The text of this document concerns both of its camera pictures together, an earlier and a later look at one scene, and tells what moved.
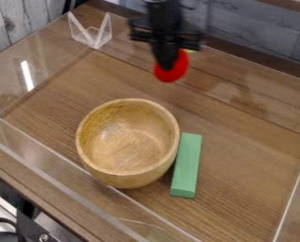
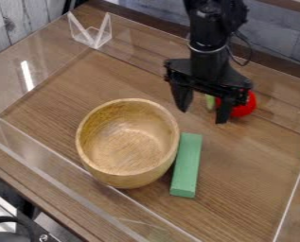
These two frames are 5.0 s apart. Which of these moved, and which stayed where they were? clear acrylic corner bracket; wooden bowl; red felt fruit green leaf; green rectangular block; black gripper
Moved: red felt fruit green leaf; black gripper
Stayed: wooden bowl; clear acrylic corner bracket; green rectangular block
